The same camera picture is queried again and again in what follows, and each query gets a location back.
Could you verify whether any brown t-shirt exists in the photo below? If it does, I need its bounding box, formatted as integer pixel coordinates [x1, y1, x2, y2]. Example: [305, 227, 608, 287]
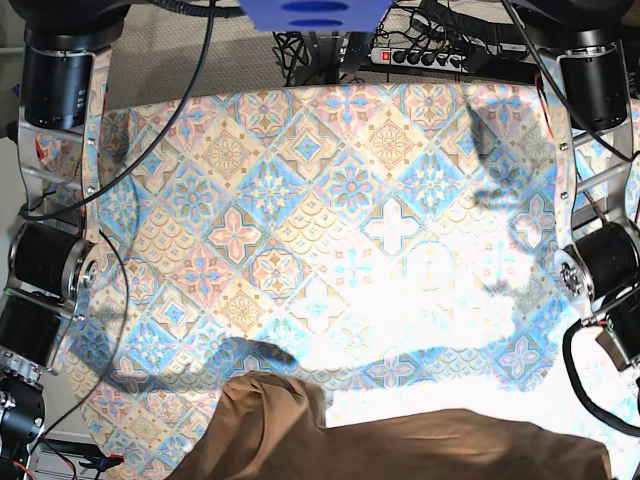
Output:
[170, 371, 612, 479]

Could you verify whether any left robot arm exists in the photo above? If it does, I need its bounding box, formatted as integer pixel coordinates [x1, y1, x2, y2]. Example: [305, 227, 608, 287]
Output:
[503, 1, 639, 437]

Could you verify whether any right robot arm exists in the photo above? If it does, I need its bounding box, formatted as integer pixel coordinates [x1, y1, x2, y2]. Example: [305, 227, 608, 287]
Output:
[1, 1, 130, 479]

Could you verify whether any patterned tile tablecloth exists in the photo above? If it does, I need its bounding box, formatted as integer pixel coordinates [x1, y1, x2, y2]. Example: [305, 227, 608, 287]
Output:
[63, 84, 639, 479]

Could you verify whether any white power strip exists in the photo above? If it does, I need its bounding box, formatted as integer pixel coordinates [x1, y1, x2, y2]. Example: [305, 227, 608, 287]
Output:
[369, 47, 468, 74]

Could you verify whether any black clamp bottom left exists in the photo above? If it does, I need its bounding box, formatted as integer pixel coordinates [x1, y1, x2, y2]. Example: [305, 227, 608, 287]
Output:
[79, 453, 124, 477]

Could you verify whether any white vent box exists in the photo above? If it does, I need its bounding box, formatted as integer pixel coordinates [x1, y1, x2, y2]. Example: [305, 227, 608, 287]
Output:
[29, 438, 102, 479]

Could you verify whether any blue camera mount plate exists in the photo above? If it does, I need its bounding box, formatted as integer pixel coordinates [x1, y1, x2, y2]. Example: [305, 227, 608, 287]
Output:
[239, 0, 392, 32]

